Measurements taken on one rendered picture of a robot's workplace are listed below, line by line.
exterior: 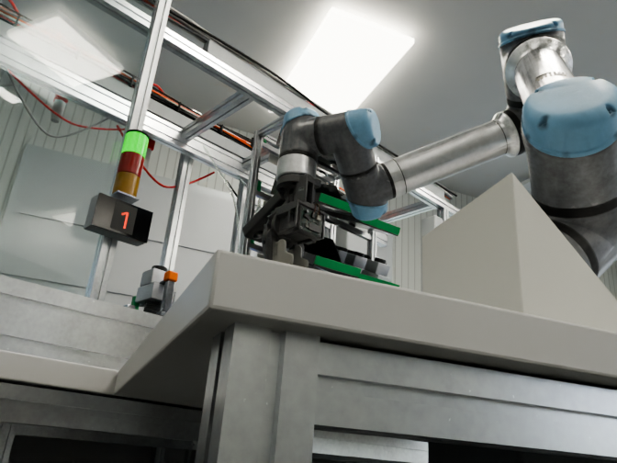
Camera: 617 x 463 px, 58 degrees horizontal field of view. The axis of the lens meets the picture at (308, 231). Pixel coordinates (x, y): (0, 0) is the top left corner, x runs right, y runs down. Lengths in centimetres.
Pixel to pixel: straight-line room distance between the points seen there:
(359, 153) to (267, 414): 81
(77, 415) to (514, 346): 55
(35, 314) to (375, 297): 59
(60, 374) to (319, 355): 48
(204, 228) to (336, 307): 424
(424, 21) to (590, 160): 320
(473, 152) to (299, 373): 91
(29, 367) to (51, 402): 5
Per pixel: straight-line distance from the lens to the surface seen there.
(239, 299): 26
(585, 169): 76
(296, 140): 106
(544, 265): 63
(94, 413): 76
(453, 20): 391
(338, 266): 130
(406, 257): 525
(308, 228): 97
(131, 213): 121
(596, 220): 80
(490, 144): 116
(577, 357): 36
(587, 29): 417
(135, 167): 125
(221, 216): 458
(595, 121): 75
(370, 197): 108
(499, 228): 65
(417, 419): 31
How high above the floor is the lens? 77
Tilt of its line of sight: 23 degrees up
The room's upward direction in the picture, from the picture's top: 5 degrees clockwise
